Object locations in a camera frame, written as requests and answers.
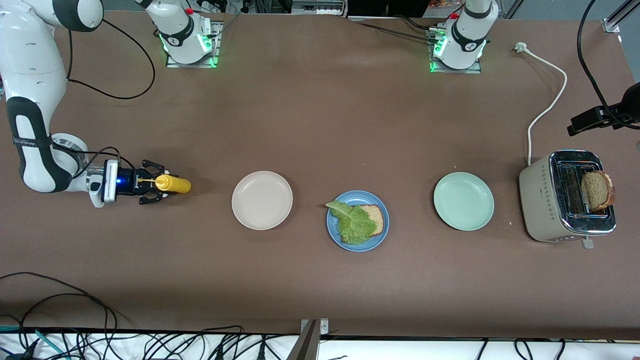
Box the yellow mustard squeeze bottle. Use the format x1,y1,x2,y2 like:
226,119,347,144
138,174,192,195

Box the green lettuce leaf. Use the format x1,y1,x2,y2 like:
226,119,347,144
325,200,378,246

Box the blue round plate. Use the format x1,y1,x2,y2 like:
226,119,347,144
326,190,390,252

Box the brown bread slice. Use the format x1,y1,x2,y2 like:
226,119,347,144
580,170,616,211
342,204,385,244

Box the beige round plate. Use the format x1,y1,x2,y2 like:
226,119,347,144
231,171,294,231

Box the mint green round plate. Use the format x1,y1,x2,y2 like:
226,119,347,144
433,172,495,231

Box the beige chrome toaster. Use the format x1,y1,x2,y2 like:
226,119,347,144
518,149,617,250

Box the grey power strip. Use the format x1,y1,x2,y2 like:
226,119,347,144
291,0,348,16

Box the white toaster power cord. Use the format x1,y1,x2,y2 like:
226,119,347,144
515,42,568,167

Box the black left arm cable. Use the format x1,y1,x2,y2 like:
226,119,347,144
577,0,621,118

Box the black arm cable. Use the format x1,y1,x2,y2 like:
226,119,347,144
47,19,157,173
577,0,621,118

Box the aluminium frame profile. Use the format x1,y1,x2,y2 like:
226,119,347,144
602,0,640,35

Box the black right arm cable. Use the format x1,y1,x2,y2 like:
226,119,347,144
47,19,157,173

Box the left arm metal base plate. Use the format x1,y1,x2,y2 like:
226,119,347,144
426,27,483,74

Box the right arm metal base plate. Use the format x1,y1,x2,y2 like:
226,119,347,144
165,21,224,69

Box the long looping black cable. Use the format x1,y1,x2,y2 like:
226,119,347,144
0,272,119,360

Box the teal cable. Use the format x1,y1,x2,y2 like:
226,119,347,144
0,326,68,360

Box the tangled black cable bundle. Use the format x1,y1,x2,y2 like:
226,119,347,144
120,325,281,360

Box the thin black table cable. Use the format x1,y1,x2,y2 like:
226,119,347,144
347,15,443,45

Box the dark metal post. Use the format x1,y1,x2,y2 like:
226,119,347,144
286,320,321,360

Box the small metal table bracket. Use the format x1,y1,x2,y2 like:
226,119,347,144
300,318,330,335

